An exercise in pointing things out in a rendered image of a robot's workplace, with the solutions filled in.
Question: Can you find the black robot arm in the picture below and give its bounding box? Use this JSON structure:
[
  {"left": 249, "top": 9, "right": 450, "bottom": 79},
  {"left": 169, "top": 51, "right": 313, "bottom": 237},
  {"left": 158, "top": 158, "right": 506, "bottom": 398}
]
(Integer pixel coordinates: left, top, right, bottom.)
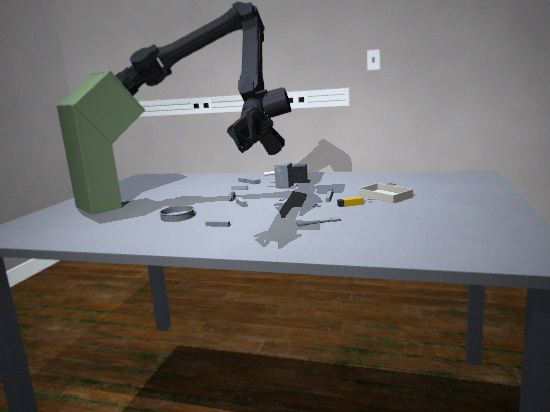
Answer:
[{"left": 116, "top": 2, "right": 291, "bottom": 155}]

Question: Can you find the yellow rectangular bar with black end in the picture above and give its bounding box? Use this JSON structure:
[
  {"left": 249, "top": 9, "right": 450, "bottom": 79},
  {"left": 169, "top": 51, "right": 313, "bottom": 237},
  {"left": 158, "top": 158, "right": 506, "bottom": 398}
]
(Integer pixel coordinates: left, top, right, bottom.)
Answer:
[{"left": 337, "top": 197, "right": 376, "bottom": 207}]

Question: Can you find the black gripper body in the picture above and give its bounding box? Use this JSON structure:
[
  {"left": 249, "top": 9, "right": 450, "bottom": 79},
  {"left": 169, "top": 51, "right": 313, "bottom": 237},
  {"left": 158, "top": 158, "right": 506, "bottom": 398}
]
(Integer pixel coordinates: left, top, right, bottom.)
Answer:
[{"left": 227, "top": 105, "right": 273, "bottom": 145}]

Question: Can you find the white shallow rectangular tray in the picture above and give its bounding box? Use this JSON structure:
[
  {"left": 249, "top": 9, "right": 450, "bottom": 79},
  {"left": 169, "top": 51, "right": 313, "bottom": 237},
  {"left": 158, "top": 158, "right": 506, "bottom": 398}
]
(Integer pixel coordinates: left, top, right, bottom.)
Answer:
[{"left": 358, "top": 183, "right": 413, "bottom": 203}]

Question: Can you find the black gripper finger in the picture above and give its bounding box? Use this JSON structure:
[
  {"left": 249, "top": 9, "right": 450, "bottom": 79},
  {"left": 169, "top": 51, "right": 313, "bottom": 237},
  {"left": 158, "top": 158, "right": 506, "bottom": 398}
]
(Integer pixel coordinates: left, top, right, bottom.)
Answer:
[
  {"left": 228, "top": 127, "right": 252, "bottom": 153},
  {"left": 246, "top": 112, "right": 271, "bottom": 143}
]

